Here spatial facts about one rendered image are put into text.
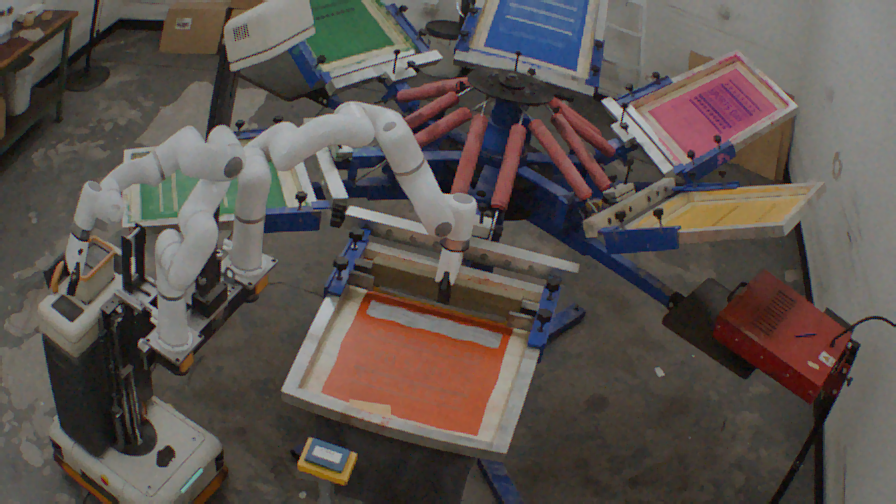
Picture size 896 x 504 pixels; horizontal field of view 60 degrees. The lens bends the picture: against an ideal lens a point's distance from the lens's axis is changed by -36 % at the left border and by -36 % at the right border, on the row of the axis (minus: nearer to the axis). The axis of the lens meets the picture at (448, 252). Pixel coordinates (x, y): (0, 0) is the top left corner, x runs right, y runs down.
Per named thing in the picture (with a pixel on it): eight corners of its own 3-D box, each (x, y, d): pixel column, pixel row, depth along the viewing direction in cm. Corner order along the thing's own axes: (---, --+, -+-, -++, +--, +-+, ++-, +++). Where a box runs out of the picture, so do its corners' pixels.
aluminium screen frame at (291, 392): (502, 462, 268) (506, 453, 266) (280, 400, 274) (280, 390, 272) (553, 300, 335) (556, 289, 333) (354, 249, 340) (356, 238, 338)
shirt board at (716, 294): (778, 347, 344) (785, 330, 340) (739, 395, 317) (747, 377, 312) (527, 179, 412) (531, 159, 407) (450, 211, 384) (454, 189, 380)
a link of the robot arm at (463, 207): (425, 207, 296) (413, 187, 303) (419, 243, 302) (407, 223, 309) (482, 204, 301) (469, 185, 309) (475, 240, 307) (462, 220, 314)
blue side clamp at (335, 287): (338, 312, 315) (341, 291, 311) (322, 307, 315) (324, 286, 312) (366, 257, 340) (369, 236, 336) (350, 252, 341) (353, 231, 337)
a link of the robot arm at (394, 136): (338, 133, 274) (326, 109, 285) (368, 194, 287) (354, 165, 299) (397, 101, 275) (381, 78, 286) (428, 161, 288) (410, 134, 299)
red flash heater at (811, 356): (848, 359, 320) (858, 335, 314) (814, 413, 288) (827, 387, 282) (755, 290, 351) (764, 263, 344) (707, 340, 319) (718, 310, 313)
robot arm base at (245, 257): (212, 262, 288) (214, 213, 279) (232, 242, 298) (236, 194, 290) (252, 283, 284) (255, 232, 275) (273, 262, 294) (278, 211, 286)
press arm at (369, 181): (164, 214, 353) (164, 200, 350) (163, 205, 358) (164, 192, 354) (493, 198, 395) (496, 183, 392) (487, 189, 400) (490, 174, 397)
